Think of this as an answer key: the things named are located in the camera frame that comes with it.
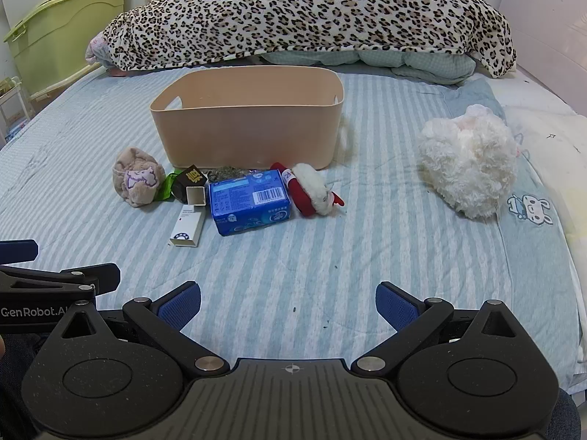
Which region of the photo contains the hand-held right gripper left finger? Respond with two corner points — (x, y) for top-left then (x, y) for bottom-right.
(45, 281), (230, 379)

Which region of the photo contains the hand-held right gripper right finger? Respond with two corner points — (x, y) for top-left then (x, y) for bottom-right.
(350, 281), (536, 377)

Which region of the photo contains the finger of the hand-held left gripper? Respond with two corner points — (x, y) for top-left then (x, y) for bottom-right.
(0, 239), (40, 263)
(0, 263), (122, 303)

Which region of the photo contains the small white carton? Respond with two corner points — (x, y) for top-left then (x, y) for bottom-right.
(168, 204), (204, 249)

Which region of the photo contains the blue striped bed cover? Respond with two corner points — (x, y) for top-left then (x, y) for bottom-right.
(0, 62), (517, 379)

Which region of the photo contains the green foil packet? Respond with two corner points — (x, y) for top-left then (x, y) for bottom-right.
(153, 171), (183, 202)

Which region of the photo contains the black and white open carton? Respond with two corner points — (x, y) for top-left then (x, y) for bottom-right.
(172, 164), (210, 206)

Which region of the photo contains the blue tissue pack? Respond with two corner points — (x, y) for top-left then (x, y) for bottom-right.
(209, 169), (293, 237)

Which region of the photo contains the beige plush toy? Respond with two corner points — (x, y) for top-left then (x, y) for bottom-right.
(112, 147), (167, 209)

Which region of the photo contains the dark green patterned pouch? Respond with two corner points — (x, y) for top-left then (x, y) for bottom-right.
(204, 166), (251, 183)

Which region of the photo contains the light blue rabbit print sheet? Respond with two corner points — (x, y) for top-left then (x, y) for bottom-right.
(435, 77), (582, 396)

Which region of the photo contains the red white santa plush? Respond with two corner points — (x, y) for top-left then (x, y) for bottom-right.
(270, 161), (346, 217)

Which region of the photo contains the white fluffy plush toy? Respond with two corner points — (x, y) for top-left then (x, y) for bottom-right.
(418, 105), (520, 220)

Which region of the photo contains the beige plastic storage bin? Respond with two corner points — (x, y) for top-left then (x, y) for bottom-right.
(149, 65), (346, 171)

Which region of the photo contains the pink floral cloth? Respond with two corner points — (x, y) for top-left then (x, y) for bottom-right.
(85, 33), (110, 67)

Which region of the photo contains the green plastic storage box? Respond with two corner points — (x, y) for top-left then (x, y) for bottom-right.
(3, 0), (128, 102)

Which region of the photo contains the white printed bedsheet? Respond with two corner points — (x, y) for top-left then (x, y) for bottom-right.
(501, 65), (587, 257)

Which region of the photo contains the teal checked quilt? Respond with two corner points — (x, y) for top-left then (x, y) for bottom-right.
(260, 48), (476, 86)

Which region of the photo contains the leopard print blanket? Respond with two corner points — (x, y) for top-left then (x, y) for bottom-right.
(94, 0), (518, 80)

